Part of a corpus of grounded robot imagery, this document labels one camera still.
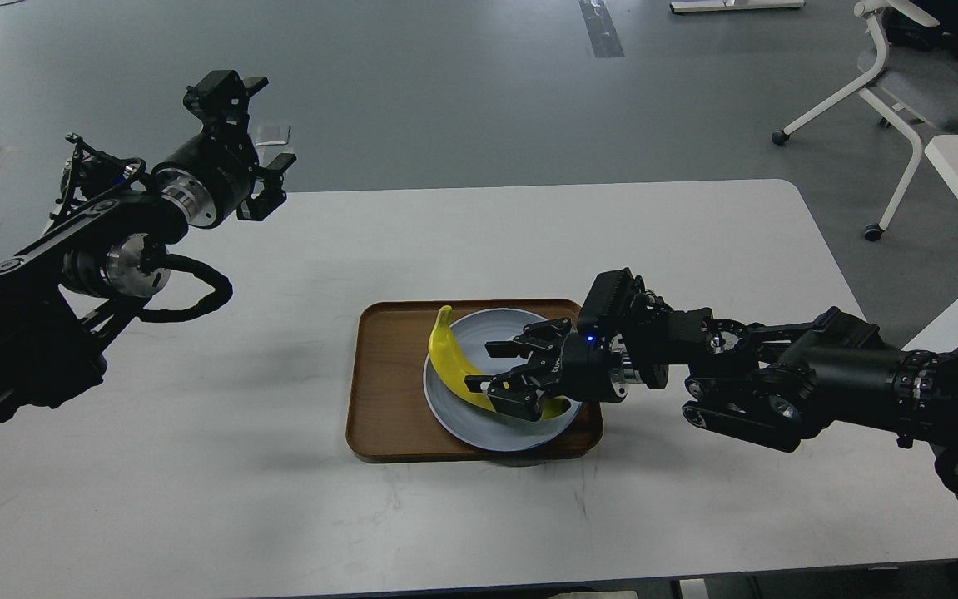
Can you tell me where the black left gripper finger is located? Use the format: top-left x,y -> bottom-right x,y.
183,71 -> 269,146
236,152 -> 296,221

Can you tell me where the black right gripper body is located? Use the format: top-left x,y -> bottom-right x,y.
542,331 -> 642,403

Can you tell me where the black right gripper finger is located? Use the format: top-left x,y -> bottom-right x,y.
484,318 -> 574,367
464,373 -> 554,422

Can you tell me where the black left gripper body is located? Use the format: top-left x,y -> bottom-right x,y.
154,133 -> 259,229

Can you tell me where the light blue round plate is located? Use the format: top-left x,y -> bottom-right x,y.
423,308 -> 584,453

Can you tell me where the yellow banana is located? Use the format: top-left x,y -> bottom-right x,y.
424,304 -> 546,425

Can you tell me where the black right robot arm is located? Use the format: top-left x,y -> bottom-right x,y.
463,269 -> 958,494

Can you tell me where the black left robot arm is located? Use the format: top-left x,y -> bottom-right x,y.
0,71 -> 295,423

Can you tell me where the brown wooden tray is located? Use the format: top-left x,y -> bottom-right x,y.
345,300 -> 603,463

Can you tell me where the white table base bar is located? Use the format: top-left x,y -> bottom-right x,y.
668,0 -> 807,15

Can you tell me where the white grey office chair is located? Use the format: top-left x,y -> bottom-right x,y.
772,1 -> 958,241

